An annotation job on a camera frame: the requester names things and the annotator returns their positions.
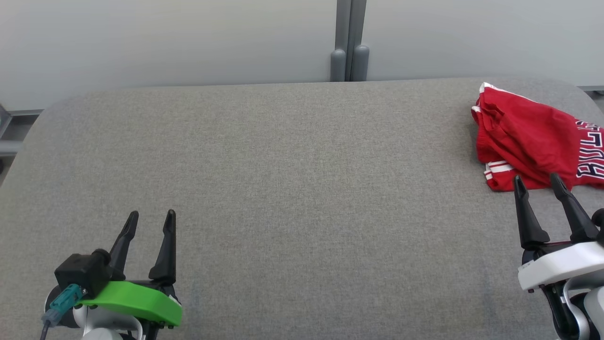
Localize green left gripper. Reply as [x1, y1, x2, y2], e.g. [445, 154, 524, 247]
[78, 210, 184, 328]

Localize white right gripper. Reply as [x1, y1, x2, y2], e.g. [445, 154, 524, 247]
[513, 173, 604, 291]

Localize red shorts with white stripe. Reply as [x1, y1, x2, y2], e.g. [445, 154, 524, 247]
[471, 83, 580, 189]

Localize left cable with teal connector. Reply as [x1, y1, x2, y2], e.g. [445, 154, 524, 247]
[40, 283, 89, 340]

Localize grey partition post rounded feet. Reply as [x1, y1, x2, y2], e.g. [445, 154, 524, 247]
[330, 0, 370, 82]

